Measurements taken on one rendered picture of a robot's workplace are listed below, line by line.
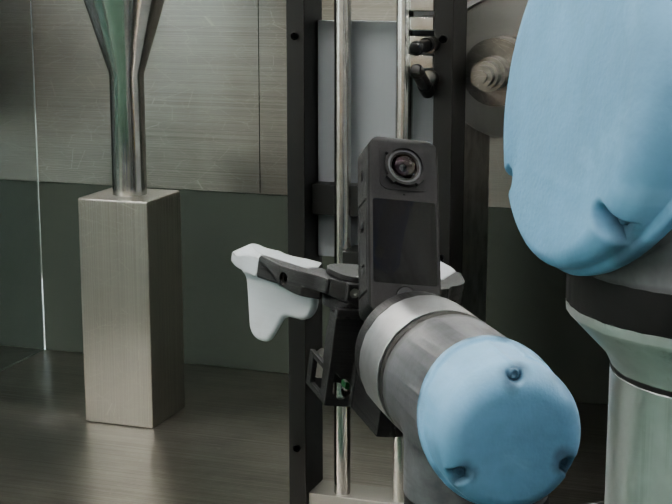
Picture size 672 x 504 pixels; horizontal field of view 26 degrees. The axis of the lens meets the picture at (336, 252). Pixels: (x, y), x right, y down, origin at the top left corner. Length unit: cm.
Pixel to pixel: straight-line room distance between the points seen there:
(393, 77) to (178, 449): 53
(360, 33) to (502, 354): 71
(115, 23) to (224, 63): 27
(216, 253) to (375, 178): 107
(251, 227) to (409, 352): 116
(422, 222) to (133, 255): 84
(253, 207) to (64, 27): 35
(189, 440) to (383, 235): 85
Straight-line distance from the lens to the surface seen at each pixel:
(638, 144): 41
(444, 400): 70
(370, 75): 138
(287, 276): 92
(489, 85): 135
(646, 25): 41
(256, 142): 189
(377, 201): 87
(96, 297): 172
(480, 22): 145
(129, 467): 161
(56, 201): 203
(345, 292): 89
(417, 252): 87
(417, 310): 80
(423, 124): 137
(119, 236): 169
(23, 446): 170
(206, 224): 194
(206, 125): 191
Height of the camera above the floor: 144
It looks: 11 degrees down
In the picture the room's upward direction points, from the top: straight up
